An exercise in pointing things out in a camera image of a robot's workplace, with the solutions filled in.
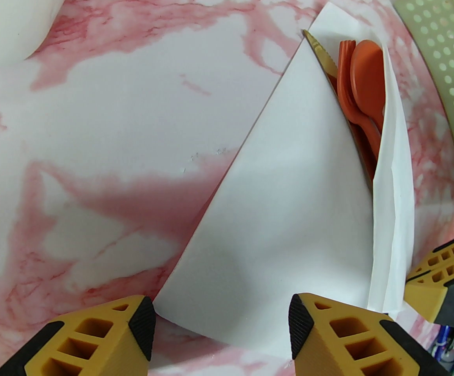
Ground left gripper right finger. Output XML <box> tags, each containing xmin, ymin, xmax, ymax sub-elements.
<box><xmin>289</xmin><ymin>293</ymin><xmax>447</xmax><ymax>376</ymax></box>

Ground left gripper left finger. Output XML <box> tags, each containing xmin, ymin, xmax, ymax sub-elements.
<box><xmin>0</xmin><ymin>295</ymin><xmax>157</xmax><ymax>376</ymax></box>

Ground white paper napkin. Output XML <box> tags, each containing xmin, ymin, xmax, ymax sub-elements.
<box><xmin>154</xmin><ymin>2</ymin><xmax>415</xmax><ymax>361</ymax></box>

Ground green perforated plastic tray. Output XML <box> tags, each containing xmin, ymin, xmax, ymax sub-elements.
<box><xmin>393</xmin><ymin>0</ymin><xmax>454</xmax><ymax>199</ymax></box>

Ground orange plastic spoon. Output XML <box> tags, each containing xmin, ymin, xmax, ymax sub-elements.
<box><xmin>350</xmin><ymin>40</ymin><xmax>386</xmax><ymax>132</ymax></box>

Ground gold knife with black handle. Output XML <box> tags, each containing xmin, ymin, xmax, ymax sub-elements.
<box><xmin>303</xmin><ymin>30</ymin><xmax>374</xmax><ymax>189</ymax></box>

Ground white perforated plastic basket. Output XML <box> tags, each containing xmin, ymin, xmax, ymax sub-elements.
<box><xmin>0</xmin><ymin>0</ymin><xmax>74</xmax><ymax>65</ymax></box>

